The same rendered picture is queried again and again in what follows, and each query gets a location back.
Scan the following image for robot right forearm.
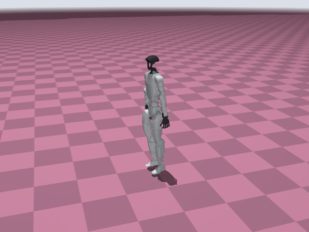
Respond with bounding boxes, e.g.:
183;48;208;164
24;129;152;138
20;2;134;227
144;93;150;106

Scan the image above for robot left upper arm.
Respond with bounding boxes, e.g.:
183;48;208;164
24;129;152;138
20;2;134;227
155;75;166;100

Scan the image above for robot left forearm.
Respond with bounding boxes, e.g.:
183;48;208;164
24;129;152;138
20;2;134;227
160;95;168;117

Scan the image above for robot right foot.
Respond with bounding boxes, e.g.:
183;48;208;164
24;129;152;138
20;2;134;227
145;160;158;166

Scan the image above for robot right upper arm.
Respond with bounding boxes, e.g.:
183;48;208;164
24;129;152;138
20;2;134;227
143;73;147;94

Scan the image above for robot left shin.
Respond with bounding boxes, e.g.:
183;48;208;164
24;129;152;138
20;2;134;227
155;140;165;168

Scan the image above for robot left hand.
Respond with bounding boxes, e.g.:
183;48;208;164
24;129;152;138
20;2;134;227
160;113;170;128

